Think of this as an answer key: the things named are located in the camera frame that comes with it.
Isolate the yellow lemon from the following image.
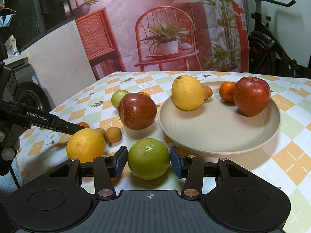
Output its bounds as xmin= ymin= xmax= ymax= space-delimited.
xmin=171 ymin=75 xmax=205 ymax=111

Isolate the brown longan on plate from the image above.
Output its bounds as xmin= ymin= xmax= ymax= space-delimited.
xmin=203 ymin=86 xmax=213 ymax=101

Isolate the small orange on plate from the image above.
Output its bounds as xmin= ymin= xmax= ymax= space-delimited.
xmin=219 ymin=82 xmax=236 ymax=103

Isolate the beige round plate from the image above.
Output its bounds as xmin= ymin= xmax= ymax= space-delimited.
xmin=158 ymin=81 xmax=281 ymax=156

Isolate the red apple front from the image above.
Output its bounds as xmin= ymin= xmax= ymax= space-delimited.
xmin=118 ymin=93 xmax=157 ymax=130

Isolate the large yellow orange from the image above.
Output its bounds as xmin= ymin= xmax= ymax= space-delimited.
xmin=66 ymin=128 xmax=106 ymax=163

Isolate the orange tangerine front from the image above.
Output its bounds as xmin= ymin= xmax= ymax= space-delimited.
xmin=77 ymin=122 xmax=90 ymax=128

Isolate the red apple back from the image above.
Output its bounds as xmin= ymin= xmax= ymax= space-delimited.
xmin=233 ymin=76 xmax=270 ymax=117

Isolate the small green apple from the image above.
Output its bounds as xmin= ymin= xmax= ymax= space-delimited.
xmin=111 ymin=90 xmax=129 ymax=109

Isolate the printed pink backdrop cloth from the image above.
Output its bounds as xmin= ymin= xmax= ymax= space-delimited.
xmin=69 ymin=0 xmax=249 ymax=79

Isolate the black exercise bike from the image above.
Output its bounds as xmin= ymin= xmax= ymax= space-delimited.
xmin=248 ymin=0 xmax=298 ymax=77

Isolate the brown longan front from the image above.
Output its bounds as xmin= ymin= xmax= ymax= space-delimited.
xmin=105 ymin=127 xmax=122 ymax=144

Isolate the red apple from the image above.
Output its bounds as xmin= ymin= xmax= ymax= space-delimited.
xmin=233 ymin=76 xmax=270 ymax=117
xmin=118 ymin=93 xmax=157 ymax=130

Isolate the grey washing machine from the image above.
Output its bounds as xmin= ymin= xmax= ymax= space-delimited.
xmin=3 ymin=56 xmax=52 ymax=112

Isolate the orange tangerine behind apples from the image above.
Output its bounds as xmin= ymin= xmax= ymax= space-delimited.
xmin=138 ymin=92 xmax=151 ymax=98

